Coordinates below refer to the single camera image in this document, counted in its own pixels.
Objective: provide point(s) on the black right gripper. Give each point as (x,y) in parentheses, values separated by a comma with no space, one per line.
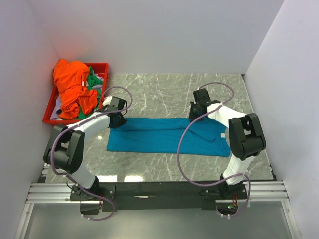
(192,117)

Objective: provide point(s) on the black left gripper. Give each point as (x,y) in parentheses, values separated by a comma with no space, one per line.
(122,122)

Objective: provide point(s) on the blue t shirt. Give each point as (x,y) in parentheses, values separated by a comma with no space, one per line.
(162,135)

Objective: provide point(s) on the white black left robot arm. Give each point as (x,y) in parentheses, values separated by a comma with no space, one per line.
(65,148)

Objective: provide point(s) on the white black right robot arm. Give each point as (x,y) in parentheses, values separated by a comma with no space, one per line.
(246,137)

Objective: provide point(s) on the green t shirt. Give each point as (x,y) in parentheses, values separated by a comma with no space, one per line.
(93,82)

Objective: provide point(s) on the red plastic bin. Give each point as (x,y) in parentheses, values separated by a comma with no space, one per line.
(101,69)

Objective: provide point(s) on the orange t shirt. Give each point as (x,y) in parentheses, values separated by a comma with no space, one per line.
(70,78)

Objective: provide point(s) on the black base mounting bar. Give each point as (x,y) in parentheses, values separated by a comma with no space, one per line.
(160,195)

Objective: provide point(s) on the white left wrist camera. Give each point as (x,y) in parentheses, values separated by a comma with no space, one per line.
(107,100)

